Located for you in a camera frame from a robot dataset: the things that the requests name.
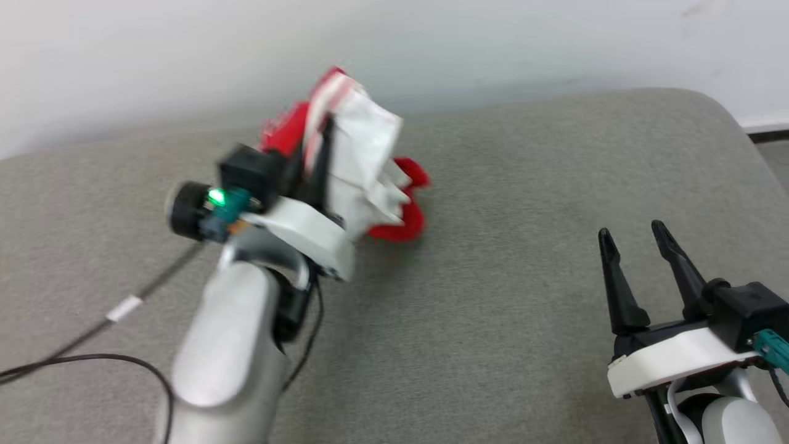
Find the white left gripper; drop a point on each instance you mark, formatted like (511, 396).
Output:
(308, 231)

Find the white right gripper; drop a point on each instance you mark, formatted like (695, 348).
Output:
(672, 357)

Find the red and white garment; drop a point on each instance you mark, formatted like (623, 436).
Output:
(363, 142)

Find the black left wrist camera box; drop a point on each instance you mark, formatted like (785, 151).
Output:
(246, 169)

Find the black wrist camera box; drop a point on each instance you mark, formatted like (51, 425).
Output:
(246, 169)
(749, 308)

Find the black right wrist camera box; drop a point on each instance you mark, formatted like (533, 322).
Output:
(749, 308)

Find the dark wall baseboard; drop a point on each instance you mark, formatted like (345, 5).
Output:
(770, 134)

